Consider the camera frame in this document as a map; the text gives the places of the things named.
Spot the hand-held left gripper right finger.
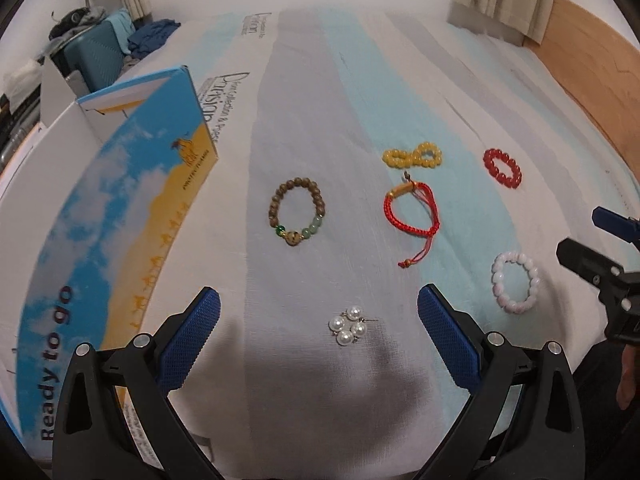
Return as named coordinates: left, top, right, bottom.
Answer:
left=416, top=283, right=586, bottom=480

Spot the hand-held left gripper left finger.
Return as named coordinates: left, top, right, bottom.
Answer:
left=52, top=286, right=223, bottom=480

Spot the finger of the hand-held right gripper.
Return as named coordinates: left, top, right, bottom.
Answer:
left=556, top=237, right=626, bottom=286
left=591, top=205, right=640, bottom=249

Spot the white bead bracelet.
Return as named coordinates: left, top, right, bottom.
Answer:
left=491, top=251, right=541, bottom=315

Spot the yellow bead bracelet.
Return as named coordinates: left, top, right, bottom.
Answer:
left=382, top=142, right=444, bottom=169

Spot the white crumpled bag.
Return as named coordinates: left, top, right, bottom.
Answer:
left=4, top=57, right=43, bottom=93

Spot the red braided cord bracelet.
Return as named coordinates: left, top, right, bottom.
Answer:
left=384, top=172, right=441, bottom=268

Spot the person's right hand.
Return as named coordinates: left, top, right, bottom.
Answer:
left=617, top=345, right=640, bottom=407

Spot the wooden bead bracelet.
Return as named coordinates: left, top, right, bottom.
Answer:
left=268, top=176, right=328, bottom=248

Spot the blue and yellow cardboard box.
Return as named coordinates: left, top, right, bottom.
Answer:
left=0, top=65, right=221, bottom=461

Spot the teal suitcase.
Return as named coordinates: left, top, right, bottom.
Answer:
left=62, top=22, right=133, bottom=96

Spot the dark blue clothing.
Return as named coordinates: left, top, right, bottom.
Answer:
left=127, top=19, right=182, bottom=60

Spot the pearl brooch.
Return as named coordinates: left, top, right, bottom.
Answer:
left=328, top=306, right=378, bottom=347

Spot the person's dark clothing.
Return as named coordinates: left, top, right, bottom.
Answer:
left=570, top=340, right=640, bottom=461

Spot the red bead bracelet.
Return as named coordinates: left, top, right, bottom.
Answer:
left=482, top=148, right=523, bottom=190

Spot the dark clothes pile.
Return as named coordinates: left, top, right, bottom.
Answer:
left=48, top=6, right=108, bottom=41

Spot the light blue cloth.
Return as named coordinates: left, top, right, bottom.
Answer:
left=102, top=9, right=137, bottom=53

